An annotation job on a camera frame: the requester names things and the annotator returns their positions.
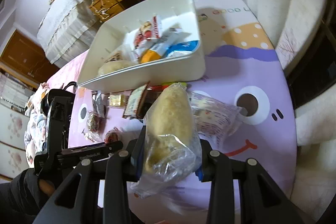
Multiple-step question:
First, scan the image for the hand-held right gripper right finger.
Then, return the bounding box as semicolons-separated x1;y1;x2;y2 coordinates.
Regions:
196;139;307;224

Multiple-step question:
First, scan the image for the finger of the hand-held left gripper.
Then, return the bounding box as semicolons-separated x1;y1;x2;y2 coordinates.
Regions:
56;141;124;161

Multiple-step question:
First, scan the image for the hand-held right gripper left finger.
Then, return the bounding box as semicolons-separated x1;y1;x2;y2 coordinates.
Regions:
33;126;147;224

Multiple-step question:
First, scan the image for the clear nut snack packet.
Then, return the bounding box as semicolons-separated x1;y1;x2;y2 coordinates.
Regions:
84;111;104;142

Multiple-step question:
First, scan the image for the dark foil snack packet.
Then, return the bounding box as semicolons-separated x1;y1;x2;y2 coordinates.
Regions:
91;90;108;119

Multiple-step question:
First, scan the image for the white clear snack packet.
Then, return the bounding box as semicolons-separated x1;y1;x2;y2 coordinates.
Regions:
189;91;243;146

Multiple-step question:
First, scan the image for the small yellow snack packet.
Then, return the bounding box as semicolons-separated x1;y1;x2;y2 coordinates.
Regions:
108;94;126;108

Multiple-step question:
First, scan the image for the oblong bread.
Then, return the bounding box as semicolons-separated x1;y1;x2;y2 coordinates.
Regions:
130;82;202;199

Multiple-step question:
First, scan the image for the brown striped snack packet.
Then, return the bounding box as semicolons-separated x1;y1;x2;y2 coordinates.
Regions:
122;81;150;119

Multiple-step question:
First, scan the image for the dark red snack packet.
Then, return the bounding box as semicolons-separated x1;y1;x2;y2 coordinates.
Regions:
143;85;168;111

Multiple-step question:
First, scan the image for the round breads clear bag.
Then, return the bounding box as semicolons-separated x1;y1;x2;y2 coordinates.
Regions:
98;60;137;77

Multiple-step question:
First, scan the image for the green snack packet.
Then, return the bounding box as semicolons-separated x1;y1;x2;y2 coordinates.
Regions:
161;81;188;88

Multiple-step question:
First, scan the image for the brown patterned snack packet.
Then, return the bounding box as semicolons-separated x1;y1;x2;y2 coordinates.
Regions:
105;46;126;63

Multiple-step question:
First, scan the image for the white plastic storage bin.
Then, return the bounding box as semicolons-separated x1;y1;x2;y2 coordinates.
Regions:
78;0;206;94

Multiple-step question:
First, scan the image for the white blue snack packet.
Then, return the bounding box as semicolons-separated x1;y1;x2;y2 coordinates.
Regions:
165;40;201;59

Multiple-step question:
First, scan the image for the white orange tube packet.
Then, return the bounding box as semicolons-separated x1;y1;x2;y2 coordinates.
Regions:
140;27;192;64

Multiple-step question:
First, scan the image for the red white snack packet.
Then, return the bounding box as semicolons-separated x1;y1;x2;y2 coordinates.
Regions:
134;16;164;46

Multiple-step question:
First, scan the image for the person's left forearm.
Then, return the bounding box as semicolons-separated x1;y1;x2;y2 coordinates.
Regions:
0;169;57;224

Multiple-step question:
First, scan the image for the person's left hand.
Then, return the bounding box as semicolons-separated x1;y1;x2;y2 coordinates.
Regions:
38;179;55;195

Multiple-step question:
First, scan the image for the floral blanket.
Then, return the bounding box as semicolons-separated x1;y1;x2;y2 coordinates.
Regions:
24;82;50;156

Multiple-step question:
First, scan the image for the white printed cabinet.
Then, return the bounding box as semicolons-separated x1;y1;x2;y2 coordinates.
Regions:
0;103;29;177

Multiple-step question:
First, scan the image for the wooden door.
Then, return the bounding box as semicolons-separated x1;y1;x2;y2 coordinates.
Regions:
0;30;59;88

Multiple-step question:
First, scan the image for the white lace cover cloth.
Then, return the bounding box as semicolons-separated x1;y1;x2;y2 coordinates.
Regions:
37;0;99;64

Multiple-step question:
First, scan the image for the cartoon printed tablecloth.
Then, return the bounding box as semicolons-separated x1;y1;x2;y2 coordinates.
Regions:
46;0;298;224

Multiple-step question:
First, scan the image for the white cable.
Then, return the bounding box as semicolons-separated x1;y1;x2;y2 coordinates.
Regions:
92;0;111;20

